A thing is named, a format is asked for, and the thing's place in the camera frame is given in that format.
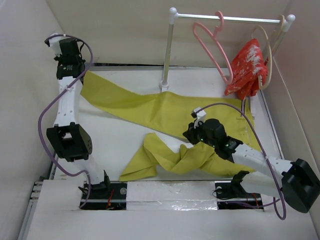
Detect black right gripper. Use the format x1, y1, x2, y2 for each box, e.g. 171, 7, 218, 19
182, 119, 217, 149

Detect yellow trousers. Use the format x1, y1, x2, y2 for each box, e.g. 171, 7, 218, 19
81, 72, 259, 182

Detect pink plastic hanger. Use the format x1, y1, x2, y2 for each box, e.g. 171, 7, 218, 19
192, 10, 235, 85

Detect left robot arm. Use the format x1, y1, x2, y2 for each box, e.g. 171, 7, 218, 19
45, 34, 112, 199

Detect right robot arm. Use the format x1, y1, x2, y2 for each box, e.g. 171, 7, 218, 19
183, 118, 320, 213

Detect beige wooden hanger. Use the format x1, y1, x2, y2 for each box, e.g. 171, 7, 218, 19
251, 15, 286, 91

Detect silver tape strip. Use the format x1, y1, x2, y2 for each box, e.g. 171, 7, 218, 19
126, 180, 218, 211

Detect red patterned garment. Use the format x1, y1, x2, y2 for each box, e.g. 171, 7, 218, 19
224, 38, 268, 100

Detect white clothes rack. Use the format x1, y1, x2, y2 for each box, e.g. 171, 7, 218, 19
159, 7, 296, 92

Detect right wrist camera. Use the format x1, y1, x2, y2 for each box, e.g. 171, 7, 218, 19
191, 107, 207, 129

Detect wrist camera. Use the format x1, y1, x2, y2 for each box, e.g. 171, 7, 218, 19
191, 107, 207, 129
44, 33, 67, 57

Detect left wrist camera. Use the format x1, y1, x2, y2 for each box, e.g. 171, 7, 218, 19
44, 33, 67, 57

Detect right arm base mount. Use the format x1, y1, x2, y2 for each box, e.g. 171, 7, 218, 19
212, 170, 264, 210

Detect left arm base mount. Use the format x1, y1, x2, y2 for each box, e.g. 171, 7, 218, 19
79, 181, 128, 211

